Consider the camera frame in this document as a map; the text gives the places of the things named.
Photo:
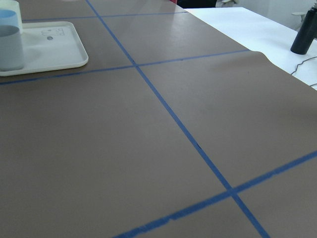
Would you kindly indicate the cream plastic cup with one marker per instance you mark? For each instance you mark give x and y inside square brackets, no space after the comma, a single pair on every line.
[10,5]

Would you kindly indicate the grey plastic cup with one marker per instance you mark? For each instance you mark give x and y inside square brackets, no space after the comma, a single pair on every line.
[11,49]

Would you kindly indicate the light blue cup rear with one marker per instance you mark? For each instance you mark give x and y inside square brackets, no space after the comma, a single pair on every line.
[11,17]

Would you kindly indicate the white serving tray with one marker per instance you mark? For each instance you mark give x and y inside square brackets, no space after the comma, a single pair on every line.
[50,46]

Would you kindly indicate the black water bottle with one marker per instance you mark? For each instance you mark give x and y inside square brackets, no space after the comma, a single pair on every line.
[306,34]

